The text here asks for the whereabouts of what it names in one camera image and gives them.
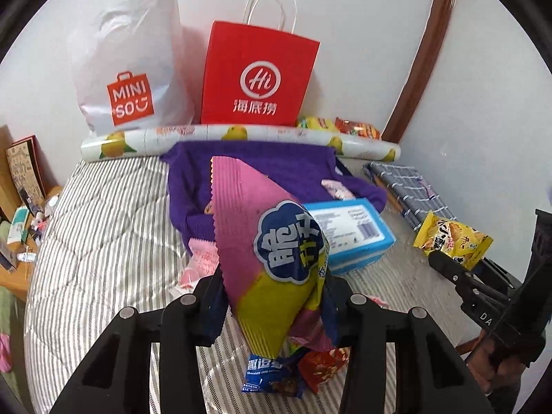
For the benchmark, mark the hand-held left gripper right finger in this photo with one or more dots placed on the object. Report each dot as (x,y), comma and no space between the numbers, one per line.
(332,323)

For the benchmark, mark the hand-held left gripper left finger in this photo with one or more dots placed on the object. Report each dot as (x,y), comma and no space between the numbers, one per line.
(213,330)

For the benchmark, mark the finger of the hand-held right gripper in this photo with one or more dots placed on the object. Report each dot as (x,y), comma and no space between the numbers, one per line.
(502,274)
(450,267)

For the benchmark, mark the yellow snack packet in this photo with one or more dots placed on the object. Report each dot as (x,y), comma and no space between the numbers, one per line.
(448,237)

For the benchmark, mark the blue cookie packet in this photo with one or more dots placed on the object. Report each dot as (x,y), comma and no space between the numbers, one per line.
(267,375)

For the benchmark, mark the pink and yellow snack bag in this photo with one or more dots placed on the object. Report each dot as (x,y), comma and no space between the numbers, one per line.
(258,224)

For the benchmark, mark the purple fabric basket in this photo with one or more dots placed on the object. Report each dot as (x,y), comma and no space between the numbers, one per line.
(194,181)

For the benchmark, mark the person's right hand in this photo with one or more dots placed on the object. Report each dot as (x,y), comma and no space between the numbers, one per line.
(489,366)

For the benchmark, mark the red snack packet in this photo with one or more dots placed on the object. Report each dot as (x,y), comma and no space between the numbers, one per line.
(321,368)

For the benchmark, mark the grey checked folded cloth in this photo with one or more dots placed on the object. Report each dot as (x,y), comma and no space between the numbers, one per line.
(405,185)

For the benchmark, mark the blue tissue pack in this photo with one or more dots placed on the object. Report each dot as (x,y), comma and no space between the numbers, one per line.
(358,224)

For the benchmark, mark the striped quilted table cover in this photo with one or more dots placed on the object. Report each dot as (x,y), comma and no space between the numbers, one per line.
(108,224)

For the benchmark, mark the orange red snack bag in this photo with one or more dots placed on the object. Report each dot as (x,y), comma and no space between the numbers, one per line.
(358,128)

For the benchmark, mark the white tube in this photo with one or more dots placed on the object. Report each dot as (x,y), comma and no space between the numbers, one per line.
(26,257)

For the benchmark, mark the wooden nightstand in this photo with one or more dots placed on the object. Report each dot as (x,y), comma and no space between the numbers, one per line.
(17,280)

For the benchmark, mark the lemon print wallpaper roll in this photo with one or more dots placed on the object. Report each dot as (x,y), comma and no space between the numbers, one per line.
(142,140)

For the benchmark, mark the green blanket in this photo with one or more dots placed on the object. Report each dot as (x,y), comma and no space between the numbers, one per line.
(11,323)

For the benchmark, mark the small pink figure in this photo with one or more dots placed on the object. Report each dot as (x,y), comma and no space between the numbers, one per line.
(39,221)

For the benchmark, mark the pink cloth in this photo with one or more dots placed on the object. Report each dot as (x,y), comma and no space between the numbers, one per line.
(5,353)

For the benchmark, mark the dark blue box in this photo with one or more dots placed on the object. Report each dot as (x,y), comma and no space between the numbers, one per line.
(7,258)

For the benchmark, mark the teal and white box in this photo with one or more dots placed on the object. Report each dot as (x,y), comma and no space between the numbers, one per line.
(18,224)

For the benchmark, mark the patterned book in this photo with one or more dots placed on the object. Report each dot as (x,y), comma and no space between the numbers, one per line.
(23,164)

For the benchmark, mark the red paper bag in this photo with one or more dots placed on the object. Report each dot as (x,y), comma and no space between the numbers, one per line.
(258,51)

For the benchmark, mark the white plastic shopping bag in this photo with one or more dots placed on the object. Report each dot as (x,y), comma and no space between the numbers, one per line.
(129,51)

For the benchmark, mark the brown wooden door frame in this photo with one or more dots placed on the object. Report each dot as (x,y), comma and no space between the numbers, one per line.
(427,51)

